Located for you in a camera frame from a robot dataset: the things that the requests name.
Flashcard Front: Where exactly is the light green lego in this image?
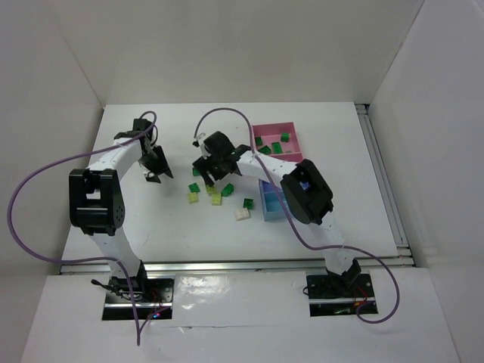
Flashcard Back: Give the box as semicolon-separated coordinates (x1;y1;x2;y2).
211;193;222;206
206;185;216;195

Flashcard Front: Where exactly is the green sloped lego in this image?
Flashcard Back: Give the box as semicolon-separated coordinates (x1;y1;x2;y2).
221;183;234;197

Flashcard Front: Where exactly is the white lego brick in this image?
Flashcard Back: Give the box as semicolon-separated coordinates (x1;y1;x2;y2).
234;208;250;222

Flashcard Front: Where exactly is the green lego plate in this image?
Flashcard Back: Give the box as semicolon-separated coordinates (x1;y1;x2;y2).
271;142;284;154

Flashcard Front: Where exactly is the multicolour compartment tray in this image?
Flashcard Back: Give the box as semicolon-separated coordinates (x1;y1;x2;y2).
251;121;306;223

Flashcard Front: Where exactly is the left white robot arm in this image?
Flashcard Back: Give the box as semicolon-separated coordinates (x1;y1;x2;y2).
69;111;173;292

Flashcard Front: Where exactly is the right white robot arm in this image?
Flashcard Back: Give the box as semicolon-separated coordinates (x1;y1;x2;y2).
193;132;361;290

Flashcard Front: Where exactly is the green square lego brick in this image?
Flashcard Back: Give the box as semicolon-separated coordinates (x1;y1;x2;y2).
188;183;200;193

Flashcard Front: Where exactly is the light green lego brick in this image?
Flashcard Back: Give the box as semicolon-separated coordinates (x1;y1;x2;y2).
188;192;199;204

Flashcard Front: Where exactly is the green lego in tray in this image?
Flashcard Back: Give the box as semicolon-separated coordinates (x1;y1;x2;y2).
259;145;271;155

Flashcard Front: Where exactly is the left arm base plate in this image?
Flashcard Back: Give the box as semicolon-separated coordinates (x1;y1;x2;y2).
100;277;175;321

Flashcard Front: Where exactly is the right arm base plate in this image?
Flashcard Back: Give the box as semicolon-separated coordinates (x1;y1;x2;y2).
302;273;378;317

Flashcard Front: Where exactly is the aluminium side rail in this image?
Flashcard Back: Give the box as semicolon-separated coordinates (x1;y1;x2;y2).
355;104;412;256

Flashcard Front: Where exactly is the aluminium front rail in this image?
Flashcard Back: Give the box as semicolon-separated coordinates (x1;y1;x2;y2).
60;258;411;275

